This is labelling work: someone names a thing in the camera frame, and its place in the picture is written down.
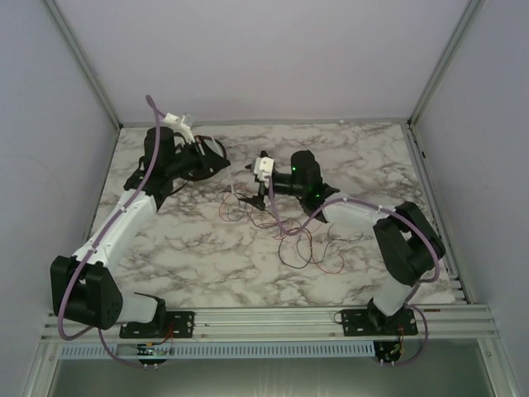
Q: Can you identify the purple thin wire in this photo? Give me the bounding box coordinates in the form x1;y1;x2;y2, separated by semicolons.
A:
218;189;365;270

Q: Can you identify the marble pattern table mat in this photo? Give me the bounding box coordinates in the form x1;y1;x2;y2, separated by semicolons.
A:
68;120;460;309

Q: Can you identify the right aluminium corner post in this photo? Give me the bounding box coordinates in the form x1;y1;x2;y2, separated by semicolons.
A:
407;0;486;131

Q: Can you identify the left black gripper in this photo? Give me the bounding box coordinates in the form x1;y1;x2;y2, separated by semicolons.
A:
165;134;231;179

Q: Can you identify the slotted grey cable duct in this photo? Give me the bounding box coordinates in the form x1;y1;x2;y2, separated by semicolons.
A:
60;341;375;360

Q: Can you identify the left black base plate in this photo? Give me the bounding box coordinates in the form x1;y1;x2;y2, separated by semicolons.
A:
119;309;196;339

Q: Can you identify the left aluminium corner post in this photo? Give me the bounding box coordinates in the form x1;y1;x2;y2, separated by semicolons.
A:
43;0;122;131

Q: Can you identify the orange thin wire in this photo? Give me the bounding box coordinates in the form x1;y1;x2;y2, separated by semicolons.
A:
218;189;346;274

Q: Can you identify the round brown-rimmed dish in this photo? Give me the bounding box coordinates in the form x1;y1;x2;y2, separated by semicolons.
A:
182;135;227;182

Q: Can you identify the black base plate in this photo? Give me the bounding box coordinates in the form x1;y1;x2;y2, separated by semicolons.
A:
119;309;196;339
340;309;418;337

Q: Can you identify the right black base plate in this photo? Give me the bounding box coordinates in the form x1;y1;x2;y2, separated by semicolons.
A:
340;309;418;337

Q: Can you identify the aluminium corner post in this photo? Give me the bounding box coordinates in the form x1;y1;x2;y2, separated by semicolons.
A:
43;0;122;131
407;0;486;131

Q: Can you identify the black thin wire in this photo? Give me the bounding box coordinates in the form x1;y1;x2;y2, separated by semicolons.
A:
218;189;331;270

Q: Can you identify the aluminium front rail frame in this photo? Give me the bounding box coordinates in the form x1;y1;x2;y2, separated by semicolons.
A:
40;304;503;341

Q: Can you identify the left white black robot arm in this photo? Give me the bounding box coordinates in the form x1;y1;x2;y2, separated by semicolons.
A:
50;127;230;338

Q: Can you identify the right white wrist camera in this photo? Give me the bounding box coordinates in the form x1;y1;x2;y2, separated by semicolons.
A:
252;156;274;183

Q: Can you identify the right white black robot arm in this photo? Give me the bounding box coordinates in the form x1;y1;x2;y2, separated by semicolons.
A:
246;150;446;323

